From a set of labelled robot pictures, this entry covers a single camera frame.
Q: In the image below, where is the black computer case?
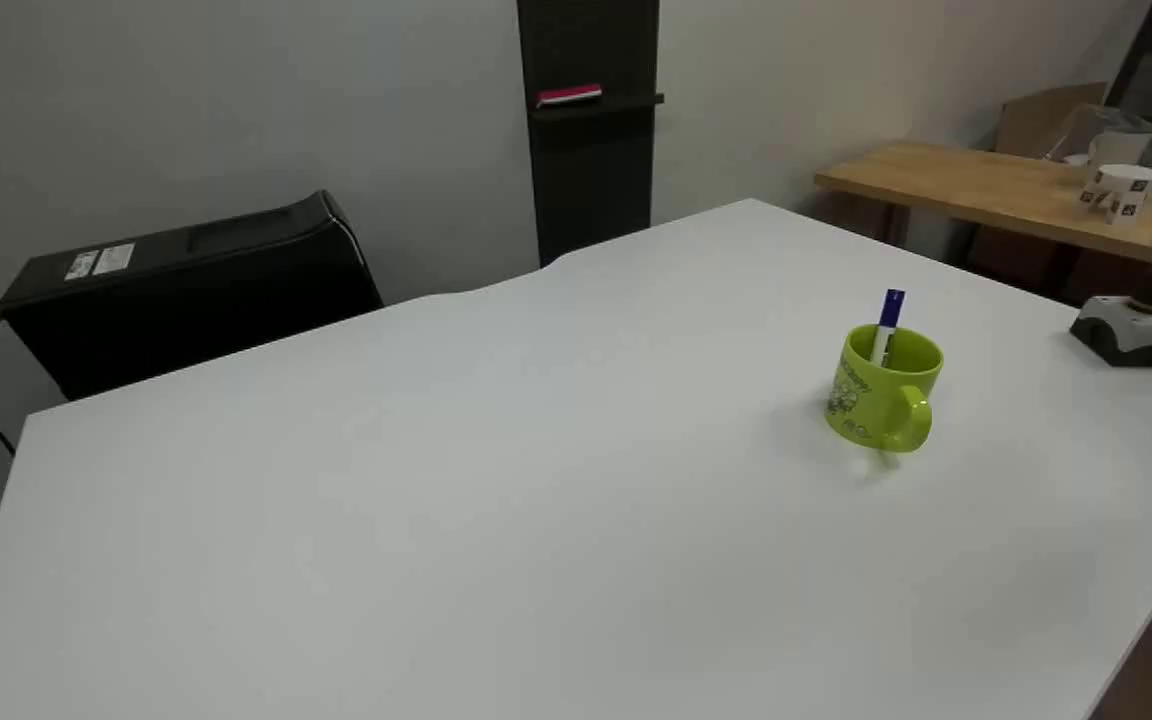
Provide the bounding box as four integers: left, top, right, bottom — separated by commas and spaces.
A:
0, 186, 389, 403

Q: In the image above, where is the black tall shelf column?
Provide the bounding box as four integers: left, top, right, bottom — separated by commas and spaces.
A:
514, 0, 668, 266

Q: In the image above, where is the red flat item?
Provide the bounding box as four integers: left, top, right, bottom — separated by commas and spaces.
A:
530, 79, 607, 112

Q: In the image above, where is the wooden side table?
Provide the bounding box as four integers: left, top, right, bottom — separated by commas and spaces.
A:
812, 135, 1152, 280

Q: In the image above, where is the black object on table edge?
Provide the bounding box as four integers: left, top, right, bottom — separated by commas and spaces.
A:
1066, 288, 1152, 372

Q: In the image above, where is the brown cardboard box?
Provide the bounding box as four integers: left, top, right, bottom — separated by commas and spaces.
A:
992, 79, 1114, 158

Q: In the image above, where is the white labelled cup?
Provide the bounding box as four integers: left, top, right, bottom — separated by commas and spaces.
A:
1074, 158, 1152, 223

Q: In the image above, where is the blue capped white marker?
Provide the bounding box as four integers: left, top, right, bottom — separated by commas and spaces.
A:
869, 282, 906, 372

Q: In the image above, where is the yellow-green ceramic mug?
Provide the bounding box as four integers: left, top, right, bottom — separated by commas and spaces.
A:
822, 320, 947, 461

